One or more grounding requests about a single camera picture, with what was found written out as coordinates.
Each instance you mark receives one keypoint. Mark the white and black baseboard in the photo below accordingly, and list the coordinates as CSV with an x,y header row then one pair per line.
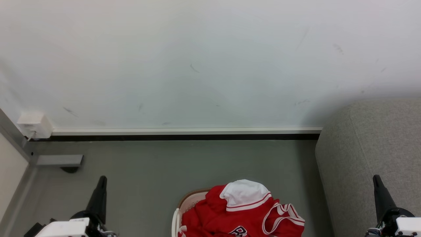
x,y
184,132

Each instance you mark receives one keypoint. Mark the white wall power adapter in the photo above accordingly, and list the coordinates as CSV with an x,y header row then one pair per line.
x,y
34,124

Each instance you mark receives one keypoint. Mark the beige door panel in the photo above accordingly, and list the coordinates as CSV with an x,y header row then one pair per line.
x,y
8,171

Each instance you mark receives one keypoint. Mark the grey metal door frame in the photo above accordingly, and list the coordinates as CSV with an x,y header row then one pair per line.
x,y
13,131

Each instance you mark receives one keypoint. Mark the red jersey with white sleeves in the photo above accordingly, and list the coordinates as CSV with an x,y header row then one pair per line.
x,y
210,217

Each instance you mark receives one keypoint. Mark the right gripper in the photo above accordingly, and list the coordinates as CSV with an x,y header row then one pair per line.
x,y
406,227

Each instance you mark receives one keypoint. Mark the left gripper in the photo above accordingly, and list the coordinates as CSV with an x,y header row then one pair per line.
x,y
69,228

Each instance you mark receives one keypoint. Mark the white laundry basket brown rim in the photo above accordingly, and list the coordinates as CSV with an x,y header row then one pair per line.
x,y
176,220

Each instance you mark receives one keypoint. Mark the grey metal floor plate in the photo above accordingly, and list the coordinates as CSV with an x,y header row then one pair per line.
x,y
59,160

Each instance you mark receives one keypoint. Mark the red tank top white trim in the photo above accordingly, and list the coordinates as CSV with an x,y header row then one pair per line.
x,y
289,227

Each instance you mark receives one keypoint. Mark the grey fabric sofa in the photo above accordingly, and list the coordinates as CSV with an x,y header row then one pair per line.
x,y
355,148

